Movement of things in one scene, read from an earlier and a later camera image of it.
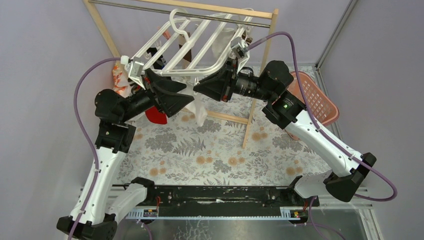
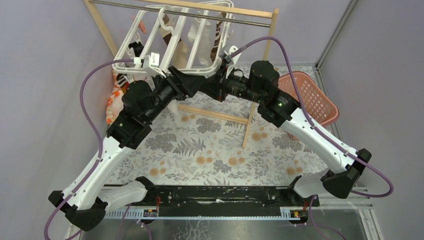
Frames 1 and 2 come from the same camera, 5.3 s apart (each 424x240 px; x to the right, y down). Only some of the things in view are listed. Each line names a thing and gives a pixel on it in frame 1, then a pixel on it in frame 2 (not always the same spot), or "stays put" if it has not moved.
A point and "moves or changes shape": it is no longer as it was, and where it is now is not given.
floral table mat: [241, 144] stays put
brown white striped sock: [248, 39] → [215, 48]
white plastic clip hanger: [203, 46] moves or changes shape
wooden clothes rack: [271, 14] stays put
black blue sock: [160, 62] → [137, 48]
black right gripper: [221, 85] stays put
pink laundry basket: [323, 110] stays put
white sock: [198, 107] → [203, 56]
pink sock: [167, 34] → [142, 27]
